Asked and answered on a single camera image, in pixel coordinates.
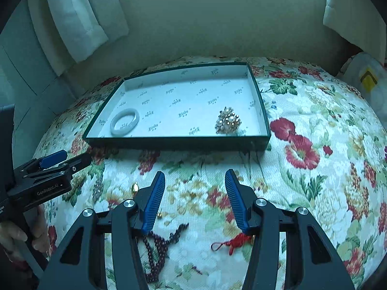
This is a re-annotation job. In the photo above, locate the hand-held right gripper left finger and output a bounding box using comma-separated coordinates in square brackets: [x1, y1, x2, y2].
[38, 171, 166, 290]

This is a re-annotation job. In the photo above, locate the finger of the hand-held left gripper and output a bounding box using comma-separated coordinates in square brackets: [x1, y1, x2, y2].
[21, 154, 92, 185]
[15, 149, 68, 178]

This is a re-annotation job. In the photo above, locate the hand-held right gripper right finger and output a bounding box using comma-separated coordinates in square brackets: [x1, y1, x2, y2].
[224, 169, 356, 290]

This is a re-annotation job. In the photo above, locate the red knot charm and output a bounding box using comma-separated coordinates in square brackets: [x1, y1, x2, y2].
[211, 232, 254, 256]

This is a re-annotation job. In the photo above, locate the dark red bead necklace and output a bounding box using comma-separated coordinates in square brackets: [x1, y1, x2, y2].
[142, 222, 189, 284]

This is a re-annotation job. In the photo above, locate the green shallow cardboard box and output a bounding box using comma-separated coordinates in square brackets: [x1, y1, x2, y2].
[82, 62, 272, 152]

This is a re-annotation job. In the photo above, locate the person's left hand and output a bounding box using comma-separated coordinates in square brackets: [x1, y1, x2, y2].
[0, 205, 50, 263]

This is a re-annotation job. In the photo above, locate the white jade bangle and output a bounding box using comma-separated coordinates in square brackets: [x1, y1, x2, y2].
[110, 108, 140, 136]

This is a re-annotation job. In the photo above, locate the floral blanket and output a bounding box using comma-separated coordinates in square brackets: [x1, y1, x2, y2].
[32, 56, 387, 290]

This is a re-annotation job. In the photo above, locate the pearl cluster brooch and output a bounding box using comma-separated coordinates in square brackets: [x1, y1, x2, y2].
[215, 106, 241, 135]

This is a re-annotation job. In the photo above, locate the wide white curtain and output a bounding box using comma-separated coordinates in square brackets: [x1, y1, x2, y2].
[27, 0, 130, 76]

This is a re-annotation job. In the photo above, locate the white bag with yellow mark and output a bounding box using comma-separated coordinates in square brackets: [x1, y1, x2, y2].
[343, 52, 387, 112]

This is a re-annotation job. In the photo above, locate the narrow white curtain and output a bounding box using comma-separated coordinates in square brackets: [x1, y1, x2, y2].
[323, 0, 387, 52]

